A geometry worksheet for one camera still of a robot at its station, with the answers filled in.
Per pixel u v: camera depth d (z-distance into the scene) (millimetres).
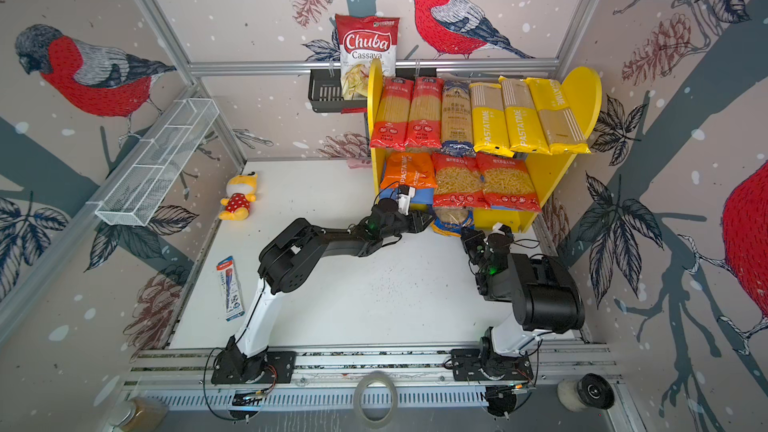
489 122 700
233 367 633
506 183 896
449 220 949
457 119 711
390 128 687
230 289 857
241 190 1043
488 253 730
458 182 899
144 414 621
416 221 838
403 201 875
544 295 464
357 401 698
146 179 744
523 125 697
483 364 672
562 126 688
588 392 611
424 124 684
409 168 928
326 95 933
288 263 562
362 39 817
